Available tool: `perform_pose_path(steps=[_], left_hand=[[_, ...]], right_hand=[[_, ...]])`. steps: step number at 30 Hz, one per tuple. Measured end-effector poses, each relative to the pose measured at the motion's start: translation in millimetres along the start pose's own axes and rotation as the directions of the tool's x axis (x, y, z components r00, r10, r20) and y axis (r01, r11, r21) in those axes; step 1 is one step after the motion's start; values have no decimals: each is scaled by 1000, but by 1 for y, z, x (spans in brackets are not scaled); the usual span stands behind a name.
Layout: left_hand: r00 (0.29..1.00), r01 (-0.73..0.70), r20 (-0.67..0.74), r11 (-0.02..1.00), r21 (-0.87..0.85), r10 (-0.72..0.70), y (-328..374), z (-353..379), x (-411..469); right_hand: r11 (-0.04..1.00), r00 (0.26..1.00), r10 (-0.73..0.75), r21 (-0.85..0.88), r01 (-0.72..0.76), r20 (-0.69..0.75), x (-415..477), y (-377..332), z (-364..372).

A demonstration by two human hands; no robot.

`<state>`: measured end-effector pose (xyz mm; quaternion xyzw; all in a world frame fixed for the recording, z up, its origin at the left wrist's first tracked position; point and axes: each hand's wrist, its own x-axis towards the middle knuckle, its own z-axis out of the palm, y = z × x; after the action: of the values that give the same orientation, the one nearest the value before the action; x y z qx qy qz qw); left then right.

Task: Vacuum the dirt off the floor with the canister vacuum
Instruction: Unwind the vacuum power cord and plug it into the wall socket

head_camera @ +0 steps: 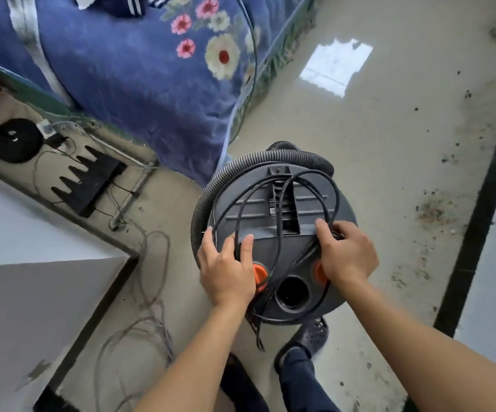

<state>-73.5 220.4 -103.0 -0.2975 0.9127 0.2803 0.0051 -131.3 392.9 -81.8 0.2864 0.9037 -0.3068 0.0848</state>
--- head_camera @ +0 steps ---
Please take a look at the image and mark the black serrated board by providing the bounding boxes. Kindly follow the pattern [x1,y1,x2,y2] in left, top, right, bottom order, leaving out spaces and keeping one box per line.
[51,146,128,219]

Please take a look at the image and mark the blue floral blanket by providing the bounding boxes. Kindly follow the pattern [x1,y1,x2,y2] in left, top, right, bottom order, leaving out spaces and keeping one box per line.
[0,0,317,186]

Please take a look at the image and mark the person's left leg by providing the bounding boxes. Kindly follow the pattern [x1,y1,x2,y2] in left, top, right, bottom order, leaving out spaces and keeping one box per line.
[219,352,271,412]

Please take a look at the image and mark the green bed frame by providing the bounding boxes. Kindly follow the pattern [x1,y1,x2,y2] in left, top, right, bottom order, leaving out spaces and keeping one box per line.
[0,53,156,147]

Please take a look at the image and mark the white cabinet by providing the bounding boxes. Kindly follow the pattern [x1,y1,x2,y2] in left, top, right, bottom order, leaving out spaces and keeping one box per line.
[0,165,140,412]

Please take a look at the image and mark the black round disc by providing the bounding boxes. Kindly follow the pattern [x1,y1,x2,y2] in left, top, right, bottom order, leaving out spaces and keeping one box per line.
[0,118,45,164]

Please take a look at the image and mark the black power cable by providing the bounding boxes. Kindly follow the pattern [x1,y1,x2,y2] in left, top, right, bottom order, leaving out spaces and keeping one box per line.
[208,173,345,352]

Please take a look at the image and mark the thin cable on blanket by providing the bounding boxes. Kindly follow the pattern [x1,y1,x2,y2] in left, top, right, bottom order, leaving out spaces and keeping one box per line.
[230,0,260,144]

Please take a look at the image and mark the grey canister vacuum cleaner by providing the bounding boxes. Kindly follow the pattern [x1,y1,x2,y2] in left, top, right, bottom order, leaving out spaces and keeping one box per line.
[196,160,358,327]

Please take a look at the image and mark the person's right forearm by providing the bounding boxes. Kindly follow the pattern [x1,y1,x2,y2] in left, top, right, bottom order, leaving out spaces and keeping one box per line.
[338,276,496,412]

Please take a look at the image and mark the person's right hand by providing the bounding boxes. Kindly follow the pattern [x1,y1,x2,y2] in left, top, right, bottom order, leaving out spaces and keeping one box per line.
[315,218,380,288]

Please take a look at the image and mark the green patterned bed skirt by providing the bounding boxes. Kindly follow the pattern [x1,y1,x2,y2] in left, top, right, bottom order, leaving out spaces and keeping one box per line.
[230,0,323,144]

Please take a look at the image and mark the black corrugated vacuum hose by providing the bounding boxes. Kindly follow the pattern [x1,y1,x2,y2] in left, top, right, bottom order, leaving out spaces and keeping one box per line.
[190,141,335,271]

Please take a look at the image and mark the person's left forearm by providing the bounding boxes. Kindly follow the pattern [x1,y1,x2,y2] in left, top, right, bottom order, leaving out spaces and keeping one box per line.
[134,301,250,412]

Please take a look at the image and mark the person's left hand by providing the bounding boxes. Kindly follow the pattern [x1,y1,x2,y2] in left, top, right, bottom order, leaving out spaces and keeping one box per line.
[197,229,257,309]

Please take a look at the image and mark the white plug adapter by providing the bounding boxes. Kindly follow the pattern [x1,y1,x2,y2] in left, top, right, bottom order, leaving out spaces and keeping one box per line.
[37,120,61,140]

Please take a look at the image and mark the black clog shoe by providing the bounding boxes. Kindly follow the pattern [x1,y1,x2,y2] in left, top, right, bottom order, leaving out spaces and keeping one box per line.
[274,316,330,375]

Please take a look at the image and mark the navy white striped garment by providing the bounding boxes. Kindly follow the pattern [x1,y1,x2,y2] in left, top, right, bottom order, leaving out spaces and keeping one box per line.
[74,0,176,18]

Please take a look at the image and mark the person's right leg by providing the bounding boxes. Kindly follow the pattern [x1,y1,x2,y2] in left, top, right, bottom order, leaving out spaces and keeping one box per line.
[279,346,331,412]

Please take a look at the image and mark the person's leg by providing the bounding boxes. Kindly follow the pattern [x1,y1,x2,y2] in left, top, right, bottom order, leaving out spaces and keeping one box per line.
[279,346,331,412]
[219,352,271,412]

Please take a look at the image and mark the thin tangled floor wires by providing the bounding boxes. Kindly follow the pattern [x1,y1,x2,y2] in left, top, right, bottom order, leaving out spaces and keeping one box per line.
[31,137,176,412]

